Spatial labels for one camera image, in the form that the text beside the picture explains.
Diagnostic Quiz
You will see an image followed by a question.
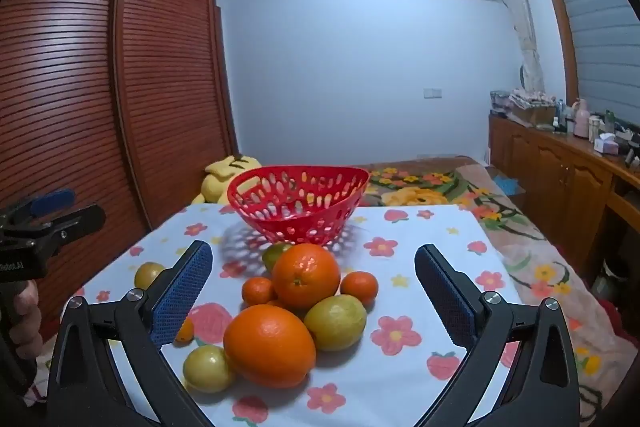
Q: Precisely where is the cardboard box with clothes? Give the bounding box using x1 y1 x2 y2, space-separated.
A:
490 89 558 128

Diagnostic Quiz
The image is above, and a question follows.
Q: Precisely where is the grey window blind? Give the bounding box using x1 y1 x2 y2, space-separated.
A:
534 0 640 130

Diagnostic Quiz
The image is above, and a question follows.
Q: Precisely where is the yellow plush toy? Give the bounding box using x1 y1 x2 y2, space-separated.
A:
191 154 263 206

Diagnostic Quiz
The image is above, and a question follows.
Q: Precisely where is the small mandarin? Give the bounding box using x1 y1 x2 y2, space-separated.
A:
242 277 277 307
340 271 378 307
174 317 195 344

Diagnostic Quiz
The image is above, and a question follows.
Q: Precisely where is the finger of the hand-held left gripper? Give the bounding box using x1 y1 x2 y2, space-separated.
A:
0 204 107 258
0 189 77 222

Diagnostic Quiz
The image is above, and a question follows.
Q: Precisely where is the pink tissue box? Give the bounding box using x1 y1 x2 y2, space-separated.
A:
594 133 621 156

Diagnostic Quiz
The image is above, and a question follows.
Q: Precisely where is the wooden side cabinet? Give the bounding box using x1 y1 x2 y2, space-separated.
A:
487 113 640 280

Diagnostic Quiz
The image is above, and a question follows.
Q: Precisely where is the brown slatted wooden wardrobe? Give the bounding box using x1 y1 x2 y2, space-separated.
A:
0 0 238 328

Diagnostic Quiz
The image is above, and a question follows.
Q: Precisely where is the person's left hand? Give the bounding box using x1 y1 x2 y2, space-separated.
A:
9 279 45 360

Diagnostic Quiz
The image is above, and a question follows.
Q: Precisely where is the floral bed blanket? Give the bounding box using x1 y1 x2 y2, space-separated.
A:
357 156 626 413

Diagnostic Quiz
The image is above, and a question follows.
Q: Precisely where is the white patterned curtain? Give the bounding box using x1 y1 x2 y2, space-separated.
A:
484 0 547 94

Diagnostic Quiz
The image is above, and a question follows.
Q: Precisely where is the floral white tablecloth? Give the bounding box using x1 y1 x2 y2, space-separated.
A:
25 204 523 427

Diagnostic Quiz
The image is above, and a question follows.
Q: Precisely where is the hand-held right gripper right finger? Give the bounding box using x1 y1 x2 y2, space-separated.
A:
414 244 594 427

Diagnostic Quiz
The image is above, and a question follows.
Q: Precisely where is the red perforated plastic basket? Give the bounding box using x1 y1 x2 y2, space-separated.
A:
227 165 370 248

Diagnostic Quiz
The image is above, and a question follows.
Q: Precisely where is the large orange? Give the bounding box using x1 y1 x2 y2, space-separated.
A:
223 304 317 389
271 243 342 311

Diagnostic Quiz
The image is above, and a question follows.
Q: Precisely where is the green passion fruit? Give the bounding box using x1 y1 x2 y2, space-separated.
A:
262 243 293 273

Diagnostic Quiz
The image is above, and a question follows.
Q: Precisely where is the pink thermos bottle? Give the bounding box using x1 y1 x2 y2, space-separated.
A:
573 98 591 138

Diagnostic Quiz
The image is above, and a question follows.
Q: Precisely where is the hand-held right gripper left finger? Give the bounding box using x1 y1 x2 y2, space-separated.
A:
47 240 214 427

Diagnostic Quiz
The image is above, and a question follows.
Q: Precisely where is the large yellow-green passion fruit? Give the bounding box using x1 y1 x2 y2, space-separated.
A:
304 294 368 353

